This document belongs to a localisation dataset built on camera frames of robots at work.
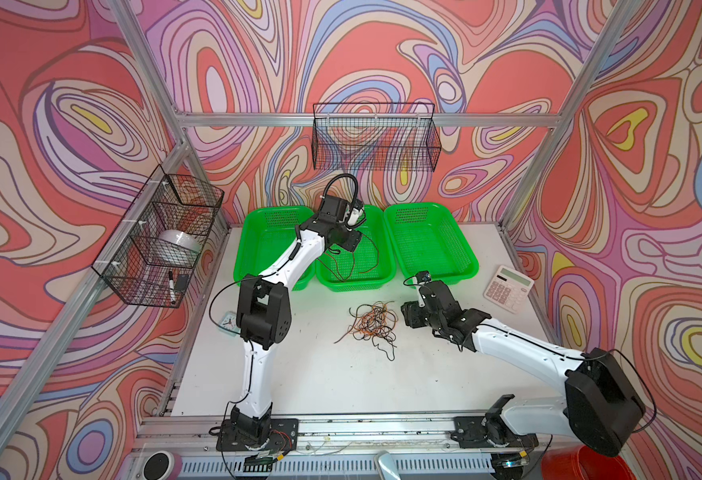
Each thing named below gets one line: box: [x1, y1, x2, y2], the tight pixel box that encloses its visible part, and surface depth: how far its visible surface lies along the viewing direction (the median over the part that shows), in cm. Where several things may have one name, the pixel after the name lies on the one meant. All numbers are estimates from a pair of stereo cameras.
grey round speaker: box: [142, 450, 175, 480], surface depth 67 cm
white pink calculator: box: [483, 265, 535, 314], surface depth 101 cm
